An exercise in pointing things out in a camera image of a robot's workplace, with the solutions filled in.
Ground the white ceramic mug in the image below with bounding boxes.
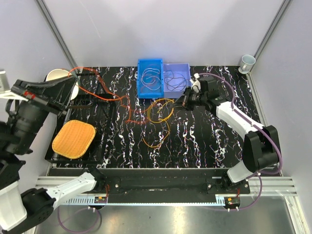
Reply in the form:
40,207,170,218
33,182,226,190
238,55,256,74

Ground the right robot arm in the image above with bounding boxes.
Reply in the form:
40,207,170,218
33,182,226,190
173,73,283,193

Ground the pink thin cable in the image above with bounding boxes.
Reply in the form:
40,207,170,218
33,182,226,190
143,75,159,86

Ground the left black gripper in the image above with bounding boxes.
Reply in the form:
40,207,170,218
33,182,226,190
6,73,80,152

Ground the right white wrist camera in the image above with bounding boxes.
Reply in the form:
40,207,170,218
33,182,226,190
190,73,201,93

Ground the orange perforated mat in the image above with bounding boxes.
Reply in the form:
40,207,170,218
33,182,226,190
52,120,96,159

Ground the white bowl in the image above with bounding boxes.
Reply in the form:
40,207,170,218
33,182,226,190
45,69,79,100

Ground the black thin cable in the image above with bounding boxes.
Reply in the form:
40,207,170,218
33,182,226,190
163,70,191,92

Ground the left aluminium frame post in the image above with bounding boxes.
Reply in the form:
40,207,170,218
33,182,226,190
35,0,78,68

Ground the black wire dish rack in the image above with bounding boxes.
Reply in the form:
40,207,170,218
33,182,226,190
45,81,116,167

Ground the lavender plastic bin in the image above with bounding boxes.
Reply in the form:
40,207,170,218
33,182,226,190
163,63,191,99

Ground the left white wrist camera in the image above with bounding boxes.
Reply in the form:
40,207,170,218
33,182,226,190
0,70,14,99

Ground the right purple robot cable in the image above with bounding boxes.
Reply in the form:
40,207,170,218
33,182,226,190
198,72,285,212

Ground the blue plastic bin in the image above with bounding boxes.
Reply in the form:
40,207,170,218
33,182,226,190
136,58,164,99

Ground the aluminium frame post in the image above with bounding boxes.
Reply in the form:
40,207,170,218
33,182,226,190
35,0,78,68
253,0,293,59

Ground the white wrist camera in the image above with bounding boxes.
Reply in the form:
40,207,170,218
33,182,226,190
190,73,201,93
0,70,14,99

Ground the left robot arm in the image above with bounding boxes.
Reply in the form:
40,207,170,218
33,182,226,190
0,74,105,234

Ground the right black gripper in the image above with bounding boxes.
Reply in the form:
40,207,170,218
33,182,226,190
171,86,207,112

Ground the right aluminium frame post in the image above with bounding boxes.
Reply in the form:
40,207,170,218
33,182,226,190
253,0,293,59

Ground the white thin cable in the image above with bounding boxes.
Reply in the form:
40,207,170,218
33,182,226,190
140,68,163,92

